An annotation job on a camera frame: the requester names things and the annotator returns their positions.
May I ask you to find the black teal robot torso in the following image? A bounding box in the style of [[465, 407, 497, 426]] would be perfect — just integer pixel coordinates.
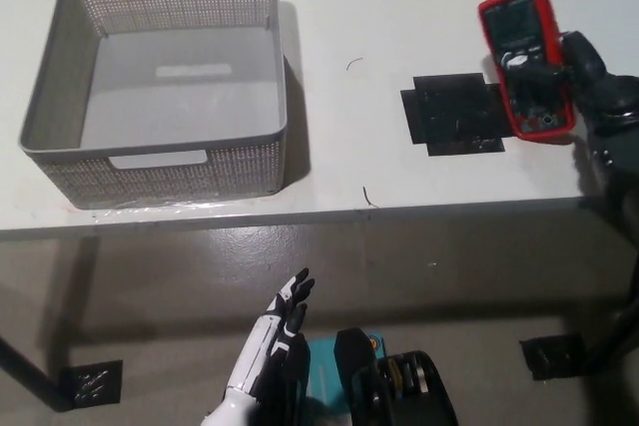
[[259, 326, 460, 426]]

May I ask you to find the clear tape strip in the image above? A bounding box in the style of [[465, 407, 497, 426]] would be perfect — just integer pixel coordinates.
[[91, 198, 242, 216]]

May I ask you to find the red digital multimeter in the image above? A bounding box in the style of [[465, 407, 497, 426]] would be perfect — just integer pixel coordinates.
[[477, 0, 578, 143]]

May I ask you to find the black tape patch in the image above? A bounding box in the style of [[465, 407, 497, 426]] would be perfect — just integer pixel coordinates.
[[399, 72, 508, 158]]

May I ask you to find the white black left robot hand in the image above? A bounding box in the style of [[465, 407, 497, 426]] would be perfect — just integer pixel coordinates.
[[226, 267, 318, 400]]

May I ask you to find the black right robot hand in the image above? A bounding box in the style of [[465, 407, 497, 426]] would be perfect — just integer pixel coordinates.
[[500, 29, 639, 137]]

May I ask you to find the grey perforated plastic basket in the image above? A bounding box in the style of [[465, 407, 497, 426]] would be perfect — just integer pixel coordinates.
[[18, 0, 291, 211]]

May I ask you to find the black table leg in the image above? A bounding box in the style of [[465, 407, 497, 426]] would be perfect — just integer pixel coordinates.
[[583, 295, 639, 377], [0, 333, 67, 412]]

